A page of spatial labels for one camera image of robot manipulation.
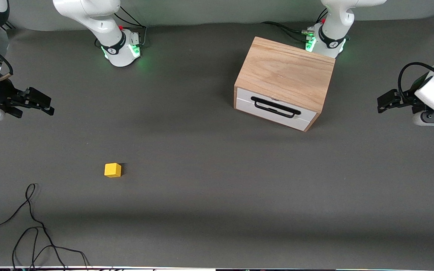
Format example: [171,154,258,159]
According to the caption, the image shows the black metal drawer handle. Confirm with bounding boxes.
[251,96,301,119]

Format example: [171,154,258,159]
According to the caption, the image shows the wooden drawer cabinet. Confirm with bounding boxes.
[234,37,335,132]

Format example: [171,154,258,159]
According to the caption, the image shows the white-fronted wooden drawer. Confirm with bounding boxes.
[236,87,318,131]

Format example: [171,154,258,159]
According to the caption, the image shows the yellow cube block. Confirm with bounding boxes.
[104,163,122,178]

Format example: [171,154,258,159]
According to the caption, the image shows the loose black cable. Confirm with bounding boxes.
[0,183,91,270]

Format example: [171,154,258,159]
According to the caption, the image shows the black left arm base cables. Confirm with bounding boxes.
[261,9,329,42]

